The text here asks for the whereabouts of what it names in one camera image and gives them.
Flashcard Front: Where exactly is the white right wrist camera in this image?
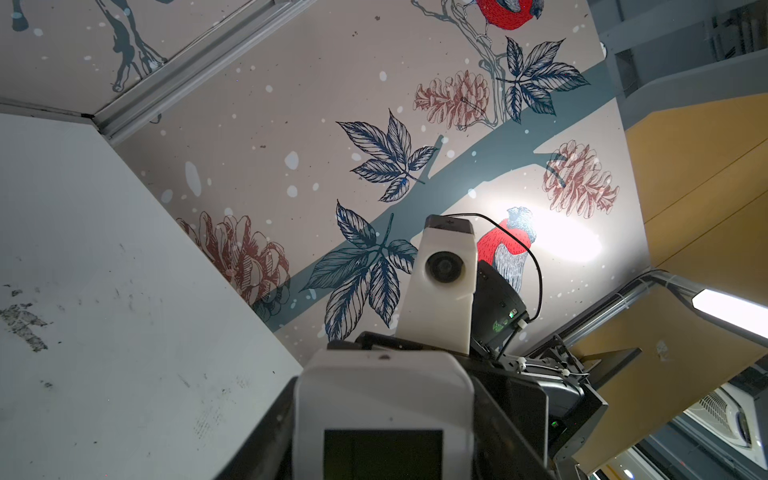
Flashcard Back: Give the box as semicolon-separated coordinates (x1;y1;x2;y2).
395;215;478;355

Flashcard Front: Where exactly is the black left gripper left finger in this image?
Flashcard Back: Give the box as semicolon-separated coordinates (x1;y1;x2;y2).
215;376;298;480

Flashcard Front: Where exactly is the white remote control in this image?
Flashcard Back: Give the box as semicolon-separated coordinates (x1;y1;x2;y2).
292;350;474;479

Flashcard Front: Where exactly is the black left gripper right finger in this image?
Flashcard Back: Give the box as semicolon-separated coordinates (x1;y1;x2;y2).
471;377;554;480

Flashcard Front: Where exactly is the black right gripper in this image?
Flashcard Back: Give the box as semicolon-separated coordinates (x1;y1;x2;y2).
326;355;549;468

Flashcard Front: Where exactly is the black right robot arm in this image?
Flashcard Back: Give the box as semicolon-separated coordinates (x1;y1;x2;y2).
293;251;616;479

